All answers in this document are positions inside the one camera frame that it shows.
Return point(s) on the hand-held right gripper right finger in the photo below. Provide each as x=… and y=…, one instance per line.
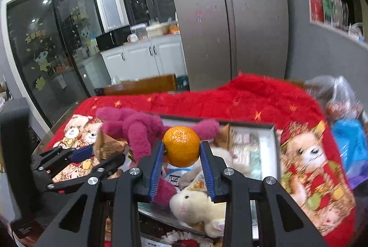
x=207, y=175

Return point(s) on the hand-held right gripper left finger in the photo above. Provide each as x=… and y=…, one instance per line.
x=155, y=172

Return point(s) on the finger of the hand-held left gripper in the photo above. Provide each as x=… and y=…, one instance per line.
x=82, y=153
x=112, y=163

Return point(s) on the white plush rabbit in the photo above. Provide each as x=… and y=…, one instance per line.
x=192, y=203

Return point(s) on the mandarin orange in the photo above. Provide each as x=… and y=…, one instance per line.
x=181, y=146

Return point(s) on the pink plush bear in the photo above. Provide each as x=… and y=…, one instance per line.
x=135, y=126

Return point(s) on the black shallow box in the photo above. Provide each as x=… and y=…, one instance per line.
x=275, y=155

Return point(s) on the brown snack packet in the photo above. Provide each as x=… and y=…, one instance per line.
x=110, y=146

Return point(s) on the green printed packet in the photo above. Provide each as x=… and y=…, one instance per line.
x=253, y=155

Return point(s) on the red printed blanket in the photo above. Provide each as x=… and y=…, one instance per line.
x=230, y=97

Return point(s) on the wooden chair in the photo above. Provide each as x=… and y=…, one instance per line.
x=143, y=86

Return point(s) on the glass sliding door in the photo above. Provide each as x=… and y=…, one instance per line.
x=51, y=62

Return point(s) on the white kitchen cabinet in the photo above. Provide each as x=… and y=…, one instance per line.
x=138, y=57

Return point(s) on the black microwave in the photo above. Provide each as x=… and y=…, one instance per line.
x=113, y=37

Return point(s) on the white mug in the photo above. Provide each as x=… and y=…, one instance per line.
x=132, y=38

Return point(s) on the cream pot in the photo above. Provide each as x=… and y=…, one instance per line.
x=156, y=30

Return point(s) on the orange food packets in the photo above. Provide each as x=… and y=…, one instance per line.
x=174, y=28

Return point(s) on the blue plastic bag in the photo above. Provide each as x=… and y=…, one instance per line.
x=353, y=137

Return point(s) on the purple cloth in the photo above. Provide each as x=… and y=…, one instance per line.
x=359, y=176

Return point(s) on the clear plastic bag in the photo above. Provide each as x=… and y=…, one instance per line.
x=339, y=91

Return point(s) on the silver refrigerator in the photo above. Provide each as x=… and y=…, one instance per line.
x=230, y=19

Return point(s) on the green box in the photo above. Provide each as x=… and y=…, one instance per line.
x=327, y=5

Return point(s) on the glass pitcher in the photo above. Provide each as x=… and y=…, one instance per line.
x=340, y=12

